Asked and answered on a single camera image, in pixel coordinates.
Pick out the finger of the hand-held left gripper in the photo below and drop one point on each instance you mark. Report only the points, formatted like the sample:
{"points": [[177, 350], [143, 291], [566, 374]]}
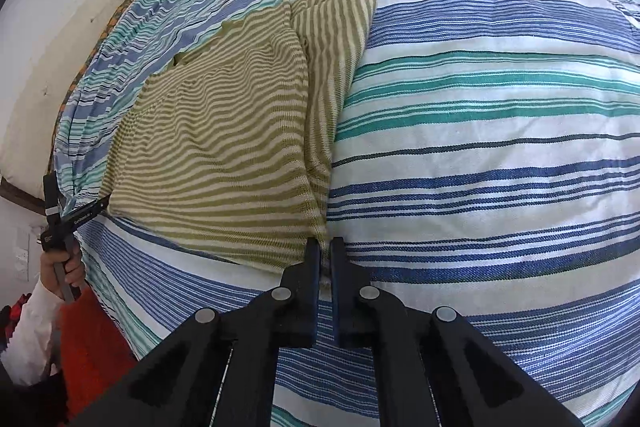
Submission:
{"points": [[87, 213]]}

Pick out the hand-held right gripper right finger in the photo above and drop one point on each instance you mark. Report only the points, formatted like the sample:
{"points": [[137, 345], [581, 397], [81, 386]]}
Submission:
{"points": [[350, 302]]}

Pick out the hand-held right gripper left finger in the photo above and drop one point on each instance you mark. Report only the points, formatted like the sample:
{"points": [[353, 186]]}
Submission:
{"points": [[305, 297]]}

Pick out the olive striped cardigan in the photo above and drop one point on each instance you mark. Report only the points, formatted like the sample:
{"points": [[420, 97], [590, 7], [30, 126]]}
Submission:
{"points": [[225, 147]]}

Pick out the person's left hand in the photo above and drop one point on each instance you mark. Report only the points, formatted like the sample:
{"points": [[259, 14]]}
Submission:
{"points": [[75, 269]]}

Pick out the red dark cloth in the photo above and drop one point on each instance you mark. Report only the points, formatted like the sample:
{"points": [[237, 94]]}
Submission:
{"points": [[12, 312]]}

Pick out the orange red cloth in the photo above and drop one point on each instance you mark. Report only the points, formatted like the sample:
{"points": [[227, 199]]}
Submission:
{"points": [[95, 347]]}

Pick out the cream headboard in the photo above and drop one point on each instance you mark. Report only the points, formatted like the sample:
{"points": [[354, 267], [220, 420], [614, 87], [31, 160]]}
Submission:
{"points": [[60, 82]]}

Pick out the person's dark clothing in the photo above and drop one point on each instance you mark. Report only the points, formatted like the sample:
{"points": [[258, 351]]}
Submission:
{"points": [[30, 402]]}

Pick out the blue green striped blanket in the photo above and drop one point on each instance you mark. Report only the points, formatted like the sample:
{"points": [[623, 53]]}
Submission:
{"points": [[475, 132]]}

